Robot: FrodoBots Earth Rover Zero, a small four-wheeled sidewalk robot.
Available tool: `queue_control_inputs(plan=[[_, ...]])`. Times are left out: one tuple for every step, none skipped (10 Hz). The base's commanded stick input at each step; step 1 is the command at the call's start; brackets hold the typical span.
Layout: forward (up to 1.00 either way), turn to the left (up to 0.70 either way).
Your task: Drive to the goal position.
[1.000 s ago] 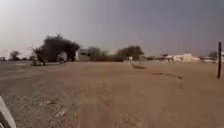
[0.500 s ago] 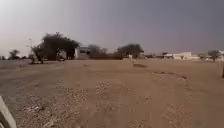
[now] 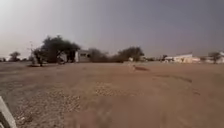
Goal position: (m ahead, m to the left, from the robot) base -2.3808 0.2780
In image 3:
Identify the broad-crowned tree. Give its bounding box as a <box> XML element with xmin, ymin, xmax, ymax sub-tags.
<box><xmin>113</xmin><ymin>46</ymin><xmax>146</xmax><ymax>63</ymax></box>

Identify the dark bushy tree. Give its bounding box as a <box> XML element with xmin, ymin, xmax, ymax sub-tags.
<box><xmin>32</xmin><ymin>35</ymin><xmax>81</xmax><ymax>67</ymax></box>

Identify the long white building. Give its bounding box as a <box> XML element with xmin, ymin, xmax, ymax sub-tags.
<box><xmin>164</xmin><ymin>53</ymin><xmax>202</xmax><ymax>64</ymax></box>

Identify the row of distant trees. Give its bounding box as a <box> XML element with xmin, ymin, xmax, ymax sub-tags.
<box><xmin>0</xmin><ymin>51</ymin><xmax>29</xmax><ymax>63</ymax></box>

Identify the small distant tree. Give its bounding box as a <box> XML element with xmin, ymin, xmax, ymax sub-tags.
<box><xmin>208</xmin><ymin>51</ymin><xmax>222</xmax><ymax>65</ymax></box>

